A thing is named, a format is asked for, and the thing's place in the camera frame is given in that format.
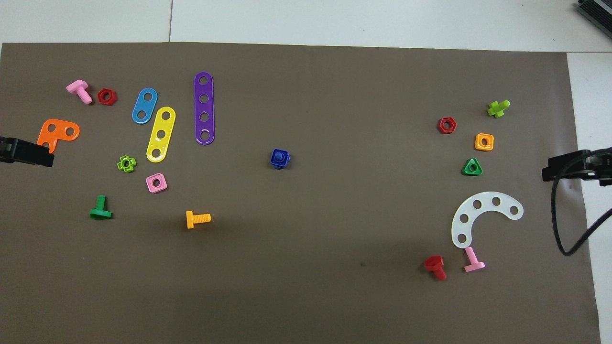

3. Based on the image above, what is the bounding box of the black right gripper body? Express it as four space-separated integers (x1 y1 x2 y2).
586 147 612 188

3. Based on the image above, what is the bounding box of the orange angled three-hole plate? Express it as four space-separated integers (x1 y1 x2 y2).
36 118 81 154

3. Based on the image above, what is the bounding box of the white curved five-hole plate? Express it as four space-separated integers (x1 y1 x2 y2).
451 192 525 249

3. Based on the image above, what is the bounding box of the pink plastic bolt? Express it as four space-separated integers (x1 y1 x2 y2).
66 79 93 105
463 247 486 273

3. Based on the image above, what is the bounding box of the lime green cross-head bolt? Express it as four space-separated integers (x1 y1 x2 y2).
487 100 511 118

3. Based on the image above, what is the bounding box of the dark green plastic bolt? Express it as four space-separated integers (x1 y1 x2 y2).
89 195 113 220

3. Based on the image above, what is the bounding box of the blue two-hole strip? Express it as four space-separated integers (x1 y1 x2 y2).
131 87 158 125

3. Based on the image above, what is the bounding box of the yellow three-hole strip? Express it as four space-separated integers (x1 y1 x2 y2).
146 106 176 163

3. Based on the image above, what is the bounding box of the pink square nut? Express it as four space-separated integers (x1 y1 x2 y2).
145 172 168 194

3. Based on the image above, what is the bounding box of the red plastic bolt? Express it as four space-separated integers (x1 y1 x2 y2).
424 255 448 281

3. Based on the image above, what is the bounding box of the black ribbed device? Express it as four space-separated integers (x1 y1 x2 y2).
576 0 612 33

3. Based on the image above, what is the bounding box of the purple four-hole strip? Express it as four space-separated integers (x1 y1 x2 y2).
194 72 216 145

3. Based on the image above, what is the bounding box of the orange plastic bolt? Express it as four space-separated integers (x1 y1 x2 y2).
186 210 211 229

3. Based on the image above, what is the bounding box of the brown table mat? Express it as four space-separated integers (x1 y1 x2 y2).
0 42 602 344

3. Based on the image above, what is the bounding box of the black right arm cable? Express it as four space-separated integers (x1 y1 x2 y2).
551 149 612 257

